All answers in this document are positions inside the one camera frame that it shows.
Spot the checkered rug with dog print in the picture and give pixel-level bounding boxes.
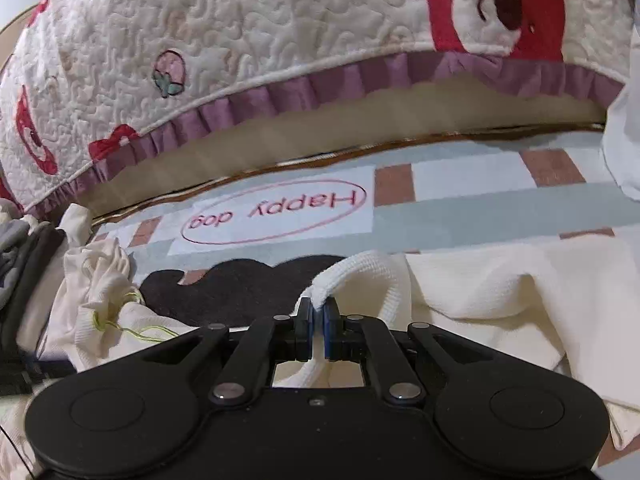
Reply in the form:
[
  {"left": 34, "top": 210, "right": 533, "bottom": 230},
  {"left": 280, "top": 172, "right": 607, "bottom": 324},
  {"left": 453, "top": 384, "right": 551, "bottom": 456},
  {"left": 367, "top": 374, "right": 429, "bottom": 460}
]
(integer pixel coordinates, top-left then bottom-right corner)
[{"left": 90, "top": 132, "right": 640, "bottom": 466}]

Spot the quilted bedspread with red print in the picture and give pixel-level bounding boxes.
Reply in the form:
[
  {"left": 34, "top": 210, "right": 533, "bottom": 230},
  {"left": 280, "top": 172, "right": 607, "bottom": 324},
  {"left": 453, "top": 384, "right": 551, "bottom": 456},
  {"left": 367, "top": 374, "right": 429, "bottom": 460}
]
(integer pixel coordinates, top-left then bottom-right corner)
[{"left": 0, "top": 0, "right": 640, "bottom": 221}]

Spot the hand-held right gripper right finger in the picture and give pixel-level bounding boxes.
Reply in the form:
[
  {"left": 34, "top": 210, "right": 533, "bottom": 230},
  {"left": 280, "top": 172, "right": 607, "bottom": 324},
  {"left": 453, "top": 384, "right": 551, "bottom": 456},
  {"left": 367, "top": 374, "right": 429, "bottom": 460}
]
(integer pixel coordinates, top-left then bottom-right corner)
[{"left": 324, "top": 299, "right": 493, "bottom": 407}]

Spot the cream garment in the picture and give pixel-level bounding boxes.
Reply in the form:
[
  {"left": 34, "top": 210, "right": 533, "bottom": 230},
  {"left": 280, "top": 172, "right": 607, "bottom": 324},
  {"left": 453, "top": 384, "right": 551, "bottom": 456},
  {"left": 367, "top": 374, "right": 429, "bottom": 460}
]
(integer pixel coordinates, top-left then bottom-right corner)
[{"left": 15, "top": 203, "right": 201, "bottom": 376}]

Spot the grey garment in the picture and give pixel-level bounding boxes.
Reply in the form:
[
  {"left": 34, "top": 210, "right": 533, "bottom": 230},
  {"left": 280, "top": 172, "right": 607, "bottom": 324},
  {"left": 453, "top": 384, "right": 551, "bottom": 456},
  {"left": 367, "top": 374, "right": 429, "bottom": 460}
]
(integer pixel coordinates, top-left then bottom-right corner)
[{"left": 0, "top": 197, "right": 33, "bottom": 306}]

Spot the white knit sweater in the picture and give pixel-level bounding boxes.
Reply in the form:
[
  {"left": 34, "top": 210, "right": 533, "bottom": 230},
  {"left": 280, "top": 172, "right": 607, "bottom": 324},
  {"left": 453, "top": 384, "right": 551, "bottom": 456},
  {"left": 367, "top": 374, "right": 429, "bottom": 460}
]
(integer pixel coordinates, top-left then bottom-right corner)
[{"left": 272, "top": 235, "right": 640, "bottom": 453}]

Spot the beige bed base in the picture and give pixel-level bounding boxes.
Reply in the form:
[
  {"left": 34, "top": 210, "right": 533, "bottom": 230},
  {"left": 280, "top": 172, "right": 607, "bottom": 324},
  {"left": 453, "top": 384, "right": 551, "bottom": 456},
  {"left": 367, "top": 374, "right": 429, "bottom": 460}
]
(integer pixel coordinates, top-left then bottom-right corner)
[{"left": 80, "top": 77, "right": 608, "bottom": 231}]

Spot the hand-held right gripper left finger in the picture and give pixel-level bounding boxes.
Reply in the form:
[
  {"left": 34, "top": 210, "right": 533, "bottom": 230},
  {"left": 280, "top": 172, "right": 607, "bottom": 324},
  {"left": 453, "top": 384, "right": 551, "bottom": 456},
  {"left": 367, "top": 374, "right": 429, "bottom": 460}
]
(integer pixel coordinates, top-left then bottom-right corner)
[{"left": 145, "top": 300, "right": 315, "bottom": 407}]

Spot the dark brown garment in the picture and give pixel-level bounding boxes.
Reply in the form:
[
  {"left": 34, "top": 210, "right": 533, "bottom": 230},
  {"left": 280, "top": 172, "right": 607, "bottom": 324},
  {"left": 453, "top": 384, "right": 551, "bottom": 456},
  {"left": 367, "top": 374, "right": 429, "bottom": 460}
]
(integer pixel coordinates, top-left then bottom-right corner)
[{"left": 0, "top": 222, "right": 68, "bottom": 396}]

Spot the white cloth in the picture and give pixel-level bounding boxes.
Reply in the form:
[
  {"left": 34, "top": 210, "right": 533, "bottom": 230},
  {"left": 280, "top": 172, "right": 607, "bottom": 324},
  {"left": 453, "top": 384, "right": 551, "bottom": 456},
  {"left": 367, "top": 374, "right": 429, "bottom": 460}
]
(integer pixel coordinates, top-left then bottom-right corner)
[{"left": 600, "top": 25, "right": 640, "bottom": 201}]

